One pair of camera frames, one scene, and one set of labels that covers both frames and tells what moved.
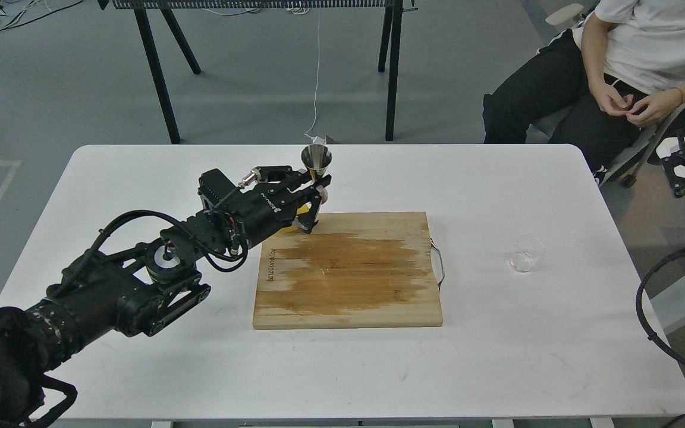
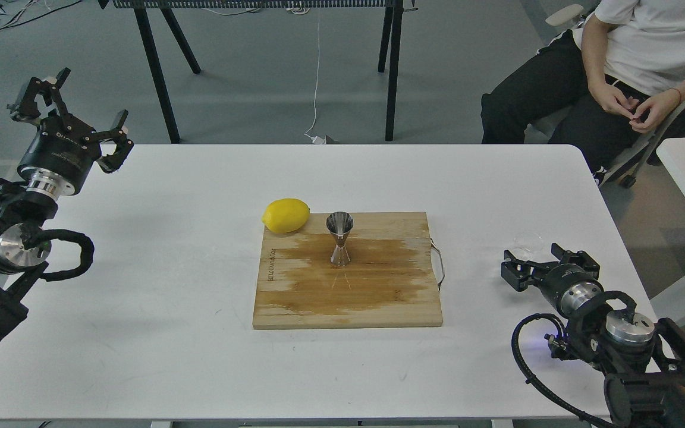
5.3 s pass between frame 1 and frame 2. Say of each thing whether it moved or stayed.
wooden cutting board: stayed
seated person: stayed
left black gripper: moved
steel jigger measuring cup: moved
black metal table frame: stayed
